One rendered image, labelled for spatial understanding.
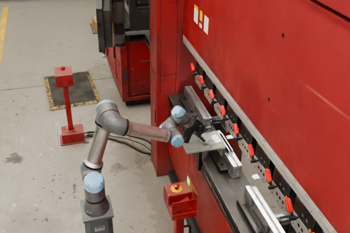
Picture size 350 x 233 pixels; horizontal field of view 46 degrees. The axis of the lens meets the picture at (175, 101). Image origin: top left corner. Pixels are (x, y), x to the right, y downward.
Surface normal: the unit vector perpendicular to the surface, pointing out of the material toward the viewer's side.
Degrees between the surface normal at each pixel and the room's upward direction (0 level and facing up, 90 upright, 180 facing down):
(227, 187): 0
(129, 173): 0
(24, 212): 0
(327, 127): 90
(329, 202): 90
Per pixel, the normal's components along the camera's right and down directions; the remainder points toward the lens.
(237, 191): 0.02, -0.86
